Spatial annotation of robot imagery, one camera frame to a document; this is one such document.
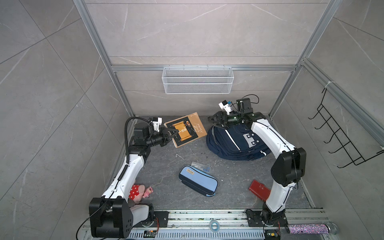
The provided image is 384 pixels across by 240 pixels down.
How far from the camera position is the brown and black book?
0.75 metres

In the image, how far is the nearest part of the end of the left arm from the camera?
2.19ft

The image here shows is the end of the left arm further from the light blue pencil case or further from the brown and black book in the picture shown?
the light blue pencil case

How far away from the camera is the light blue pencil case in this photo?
810 mm

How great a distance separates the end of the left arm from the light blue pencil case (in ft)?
0.80

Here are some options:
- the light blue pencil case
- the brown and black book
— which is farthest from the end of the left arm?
the light blue pencil case

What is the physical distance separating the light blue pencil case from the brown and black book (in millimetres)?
217
